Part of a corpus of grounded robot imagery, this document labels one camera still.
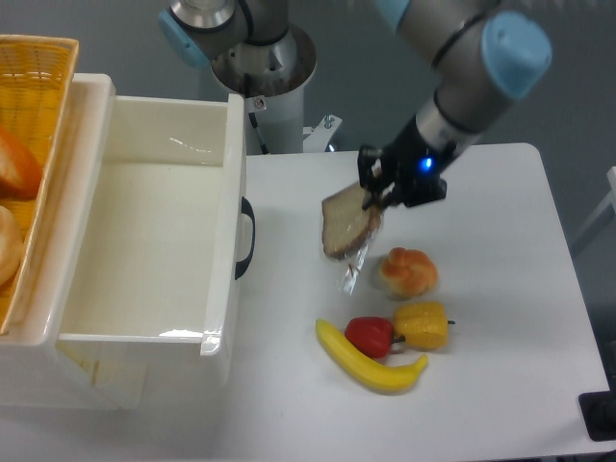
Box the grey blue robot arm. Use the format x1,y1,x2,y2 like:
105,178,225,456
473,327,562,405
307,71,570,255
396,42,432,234
158,1,552,209

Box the white frame at right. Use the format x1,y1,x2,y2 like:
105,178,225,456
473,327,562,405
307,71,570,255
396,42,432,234
569,167,615,258

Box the orange bread roll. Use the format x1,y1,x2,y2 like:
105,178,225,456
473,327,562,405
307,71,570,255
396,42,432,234
378,247,439,299

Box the black drawer handle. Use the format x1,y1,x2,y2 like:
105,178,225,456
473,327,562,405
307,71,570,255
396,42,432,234
235,196,256,280

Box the yellow banana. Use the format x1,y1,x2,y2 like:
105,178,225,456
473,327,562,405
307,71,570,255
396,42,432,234
315,319,428,394

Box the white drawer cabinet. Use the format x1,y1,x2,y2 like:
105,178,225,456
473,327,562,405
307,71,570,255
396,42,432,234
1,73,146,410

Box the pale bun in basket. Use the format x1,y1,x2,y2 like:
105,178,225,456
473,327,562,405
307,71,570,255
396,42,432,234
0,206,23,285

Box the orange bread in basket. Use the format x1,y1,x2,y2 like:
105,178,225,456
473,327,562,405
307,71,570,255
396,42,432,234
1,126,42,199

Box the yellow bell pepper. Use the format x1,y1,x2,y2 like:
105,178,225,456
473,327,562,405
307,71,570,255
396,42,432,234
393,301,450,350

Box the white mounting bracket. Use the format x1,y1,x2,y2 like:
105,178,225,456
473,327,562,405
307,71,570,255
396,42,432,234
303,115,343,153

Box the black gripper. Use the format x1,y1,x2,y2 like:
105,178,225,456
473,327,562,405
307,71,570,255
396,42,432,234
357,117,457,210

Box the yellow woven basket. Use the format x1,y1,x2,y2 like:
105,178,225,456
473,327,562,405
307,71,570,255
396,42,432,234
1,35,79,335

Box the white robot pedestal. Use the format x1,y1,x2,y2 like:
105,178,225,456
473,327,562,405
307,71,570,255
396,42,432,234
212,24,317,155

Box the red bell pepper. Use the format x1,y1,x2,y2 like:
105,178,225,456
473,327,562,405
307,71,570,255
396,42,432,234
344,317,405,359

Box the black device at edge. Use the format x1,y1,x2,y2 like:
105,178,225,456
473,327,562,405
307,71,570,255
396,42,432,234
578,391,615,442

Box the brown toast slice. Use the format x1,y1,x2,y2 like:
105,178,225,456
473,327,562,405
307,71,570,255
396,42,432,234
321,182,382,295

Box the white open drawer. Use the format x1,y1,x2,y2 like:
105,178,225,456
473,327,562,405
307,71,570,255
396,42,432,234
60,94,246,382

